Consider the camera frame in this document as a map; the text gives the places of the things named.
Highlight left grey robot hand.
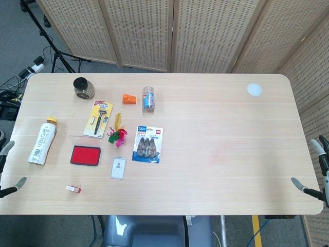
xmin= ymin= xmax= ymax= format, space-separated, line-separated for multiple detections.
xmin=0 ymin=130 xmax=27 ymax=199

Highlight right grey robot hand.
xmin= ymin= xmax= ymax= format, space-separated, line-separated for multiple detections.
xmin=291 ymin=135 xmax=329 ymax=208

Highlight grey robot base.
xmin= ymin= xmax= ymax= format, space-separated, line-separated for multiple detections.
xmin=102 ymin=215 xmax=214 ymax=247

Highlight red ink pad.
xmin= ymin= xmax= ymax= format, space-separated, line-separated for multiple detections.
xmin=69 ymin=134 xmax=103 ymax=167

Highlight white bottle yellow cap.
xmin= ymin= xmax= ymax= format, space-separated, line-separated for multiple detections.
xmin=27 ymin=117 xmax=58 ymax=165

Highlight white power strip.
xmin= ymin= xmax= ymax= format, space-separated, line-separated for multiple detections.
xmin=18 ymin=56 xmax=46 ymax=78

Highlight razor in yellow blister pack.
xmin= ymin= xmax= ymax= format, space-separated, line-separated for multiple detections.
xmin=83 ymin=100 xmax=114 ymax=139

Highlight glass jar black lid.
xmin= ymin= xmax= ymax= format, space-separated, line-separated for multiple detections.
xmin=72 ymin=77 xmax=96 ymax=100

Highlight black tripod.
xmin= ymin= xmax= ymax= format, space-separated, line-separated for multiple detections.
xmin=16 ymin=0 xmax=91 ymax=74

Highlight colourful feather shuttlecock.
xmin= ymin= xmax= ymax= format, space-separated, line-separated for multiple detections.
xmin=107 ymin=112 xmax=129 ymax=148

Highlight grey ID badge holder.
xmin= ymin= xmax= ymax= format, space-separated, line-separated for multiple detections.
xmin=110 ymin=156 xmax=127 ymax=180

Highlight metal table leg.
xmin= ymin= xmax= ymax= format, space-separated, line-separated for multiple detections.
xmin=220 ymin=215 xmax=229 ymax=247

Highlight orange plastic block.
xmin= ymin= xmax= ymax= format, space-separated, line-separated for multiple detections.
xmin=122 ymin=94 xmax=137 ymax=105

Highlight blue correction tape pack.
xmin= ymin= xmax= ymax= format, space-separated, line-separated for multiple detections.
xmin=132 ymin=125 xmax=164 ymax=164

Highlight clear plastic bottle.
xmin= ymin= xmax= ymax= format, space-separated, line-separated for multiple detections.
xmin=142 ymin=86 xmax=156 ymax=113

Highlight black floor cables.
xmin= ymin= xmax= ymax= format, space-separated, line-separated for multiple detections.
xmin=0 ymin=74 xmax=28 ymax=121

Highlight blue cable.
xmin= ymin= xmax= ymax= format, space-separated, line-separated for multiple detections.
xmin=254 ymin=217 xmax=271 ymax=247

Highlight white round cable grommet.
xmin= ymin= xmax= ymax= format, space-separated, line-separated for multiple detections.
xmin=247 ymin=82 xmax=263 ymax=97

